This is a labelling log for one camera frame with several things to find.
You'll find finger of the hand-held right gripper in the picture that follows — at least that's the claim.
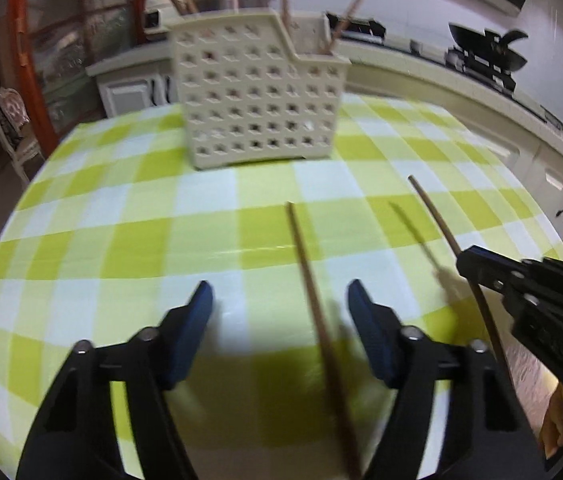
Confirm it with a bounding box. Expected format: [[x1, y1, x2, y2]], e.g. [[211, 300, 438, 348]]
[[456, 245, 525, 297]]

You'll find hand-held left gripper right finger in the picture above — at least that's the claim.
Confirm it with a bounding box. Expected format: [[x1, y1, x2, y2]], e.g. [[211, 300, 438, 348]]
[[346, 280, 545, 480]]

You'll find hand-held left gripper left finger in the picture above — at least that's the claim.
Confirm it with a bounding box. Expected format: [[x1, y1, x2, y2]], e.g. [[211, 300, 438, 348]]
[[16, 280, 215, 480]]

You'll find white perforated plastic utensil basket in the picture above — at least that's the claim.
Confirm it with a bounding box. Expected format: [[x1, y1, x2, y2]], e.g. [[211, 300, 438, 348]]
[[166, 8, 351, 170]]

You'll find green white checked tablecloth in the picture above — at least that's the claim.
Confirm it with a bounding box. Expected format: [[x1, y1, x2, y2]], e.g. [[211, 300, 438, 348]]
[[0, 95, 563, 480]]

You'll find black wok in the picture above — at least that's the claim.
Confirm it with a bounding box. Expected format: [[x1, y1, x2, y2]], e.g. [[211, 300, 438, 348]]
[[449, 22, 529, 73]]

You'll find black gas hob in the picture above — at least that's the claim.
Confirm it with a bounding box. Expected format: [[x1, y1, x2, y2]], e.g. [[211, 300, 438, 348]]
[[324, 10, 527, 96]]

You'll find white dining chair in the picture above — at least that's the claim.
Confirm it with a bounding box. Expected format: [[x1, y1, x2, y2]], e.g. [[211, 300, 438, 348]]
[[0, 87, 45, 181]]

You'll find white rice cooker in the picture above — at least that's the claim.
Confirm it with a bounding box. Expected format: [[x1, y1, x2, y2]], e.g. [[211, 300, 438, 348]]
[[142, 0, 182, 36]]

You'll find red framed glass sliding door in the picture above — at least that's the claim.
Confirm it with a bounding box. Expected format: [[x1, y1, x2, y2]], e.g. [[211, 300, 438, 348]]
[[16, 0, 182, 146]]

